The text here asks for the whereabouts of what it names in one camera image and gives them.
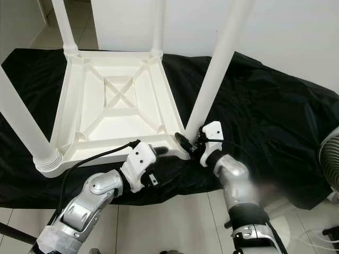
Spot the white plastic table leg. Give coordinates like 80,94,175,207
184,0,257,141
52,0,80,58
0,69,61,171
151,0,165,56

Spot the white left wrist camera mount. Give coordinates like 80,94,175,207
121,142,157,192

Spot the black metal frame bar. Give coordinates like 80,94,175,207
0,222,38,245

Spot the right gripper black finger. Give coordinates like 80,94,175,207
175,132,194,153

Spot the white plastic table top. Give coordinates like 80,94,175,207
34,49,191,178

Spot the black nylon cloth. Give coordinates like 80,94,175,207
0,48,339,210

